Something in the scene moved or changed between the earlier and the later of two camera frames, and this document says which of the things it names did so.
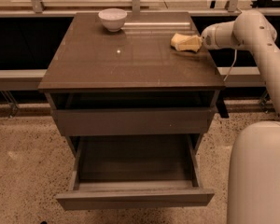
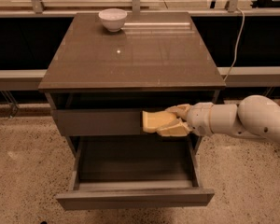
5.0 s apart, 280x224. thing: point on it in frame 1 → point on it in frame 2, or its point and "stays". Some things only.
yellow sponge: x=179 y=38 → x=152 y=121
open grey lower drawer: x=135 y=173 stays
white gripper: x=209 y=37 → x=199 y=118
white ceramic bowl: x=113 y=19 stays
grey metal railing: x=30 y=78 stays
